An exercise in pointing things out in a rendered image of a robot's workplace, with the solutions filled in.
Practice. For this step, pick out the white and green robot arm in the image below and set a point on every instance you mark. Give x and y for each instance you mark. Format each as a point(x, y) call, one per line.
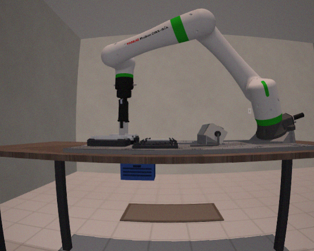
point(200, 24)

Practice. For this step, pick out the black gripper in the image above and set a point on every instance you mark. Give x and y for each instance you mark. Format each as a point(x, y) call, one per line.
point(123, 94)

